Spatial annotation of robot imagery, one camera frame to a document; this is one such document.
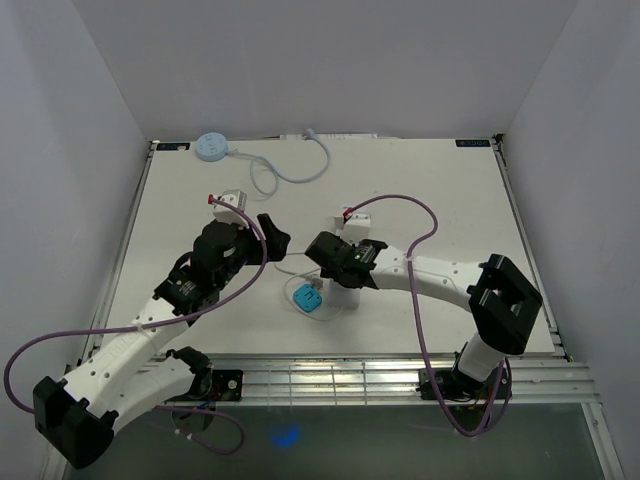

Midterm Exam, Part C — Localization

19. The black corner label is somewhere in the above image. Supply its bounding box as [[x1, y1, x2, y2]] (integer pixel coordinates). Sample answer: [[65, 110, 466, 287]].
[[455, 139, 491, 148], [156, 142, 190, 151]]

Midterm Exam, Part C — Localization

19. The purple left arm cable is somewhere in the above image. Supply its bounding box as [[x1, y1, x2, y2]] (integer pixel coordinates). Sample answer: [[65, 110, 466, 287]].
[[3, 197, 269, 456]]

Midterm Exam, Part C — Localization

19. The black corner label left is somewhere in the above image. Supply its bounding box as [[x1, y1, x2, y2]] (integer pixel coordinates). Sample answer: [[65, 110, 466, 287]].
[[156, 142, 190, 151]]

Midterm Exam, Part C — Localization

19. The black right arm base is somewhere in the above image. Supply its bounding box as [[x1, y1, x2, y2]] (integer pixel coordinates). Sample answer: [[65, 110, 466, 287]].
[[416, 352, 513, 438]]

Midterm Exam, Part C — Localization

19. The black corner label right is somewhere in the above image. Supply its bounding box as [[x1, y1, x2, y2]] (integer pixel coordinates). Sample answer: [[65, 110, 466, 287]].
[[455, 139, 491, 148]]

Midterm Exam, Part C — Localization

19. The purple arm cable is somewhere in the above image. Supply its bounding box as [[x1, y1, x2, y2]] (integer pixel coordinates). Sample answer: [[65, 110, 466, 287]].
[[3, 197, 269, 456], [347, 194, 514, 438]]

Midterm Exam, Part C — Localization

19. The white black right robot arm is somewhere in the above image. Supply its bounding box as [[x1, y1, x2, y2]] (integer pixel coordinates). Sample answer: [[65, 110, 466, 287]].
[[305, 231, 542, 397]]

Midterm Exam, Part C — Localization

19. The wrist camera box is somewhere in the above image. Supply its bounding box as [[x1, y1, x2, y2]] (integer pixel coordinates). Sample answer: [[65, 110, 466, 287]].
[[338, 212, 371, 244], [208, 189, 248, 227]]

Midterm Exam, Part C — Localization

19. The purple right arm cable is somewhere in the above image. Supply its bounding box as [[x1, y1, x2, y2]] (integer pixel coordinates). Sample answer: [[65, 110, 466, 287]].
[[347, 194, 514, 438]]

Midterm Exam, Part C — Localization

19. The light blue cable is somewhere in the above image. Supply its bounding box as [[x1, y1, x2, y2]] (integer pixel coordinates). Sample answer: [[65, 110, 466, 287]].
[[226, 127, 332, 199]]

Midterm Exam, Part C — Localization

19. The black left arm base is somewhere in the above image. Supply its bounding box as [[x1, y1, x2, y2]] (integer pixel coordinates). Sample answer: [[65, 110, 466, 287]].
[[154, 346, 244, 403]]

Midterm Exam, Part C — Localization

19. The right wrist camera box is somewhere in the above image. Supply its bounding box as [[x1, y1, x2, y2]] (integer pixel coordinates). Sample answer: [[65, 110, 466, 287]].
[[338, 212, 371, 244]]

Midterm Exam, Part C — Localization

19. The round light blue socket hub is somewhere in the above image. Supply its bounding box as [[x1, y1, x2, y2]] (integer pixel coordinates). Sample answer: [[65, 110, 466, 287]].
[[195, 132, 230, 162]]

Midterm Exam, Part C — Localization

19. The white multicolour power strip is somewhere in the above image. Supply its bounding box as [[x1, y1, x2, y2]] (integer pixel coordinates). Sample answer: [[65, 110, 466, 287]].
[[326, 205, 361, 310]]

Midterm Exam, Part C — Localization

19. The white power strip cable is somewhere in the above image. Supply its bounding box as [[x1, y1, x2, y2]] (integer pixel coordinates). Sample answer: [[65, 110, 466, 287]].
[[274, 252, 351, 324]]

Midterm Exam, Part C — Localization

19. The aluminium frame rail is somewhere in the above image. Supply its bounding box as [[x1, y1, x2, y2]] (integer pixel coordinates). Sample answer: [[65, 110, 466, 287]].
[[212, 356, 599, 407]]

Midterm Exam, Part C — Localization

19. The blue cable winder clip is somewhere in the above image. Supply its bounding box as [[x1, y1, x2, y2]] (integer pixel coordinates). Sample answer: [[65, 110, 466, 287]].
[[292, 283, 323, 313]]

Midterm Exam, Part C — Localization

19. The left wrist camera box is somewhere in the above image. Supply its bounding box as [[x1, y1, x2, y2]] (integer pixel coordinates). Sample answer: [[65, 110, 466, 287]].
[[208, 189, 248, 227]]

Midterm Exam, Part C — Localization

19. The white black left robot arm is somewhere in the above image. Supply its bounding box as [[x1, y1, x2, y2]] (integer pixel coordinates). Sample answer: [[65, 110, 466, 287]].
[[33, 214, 291, 469]]

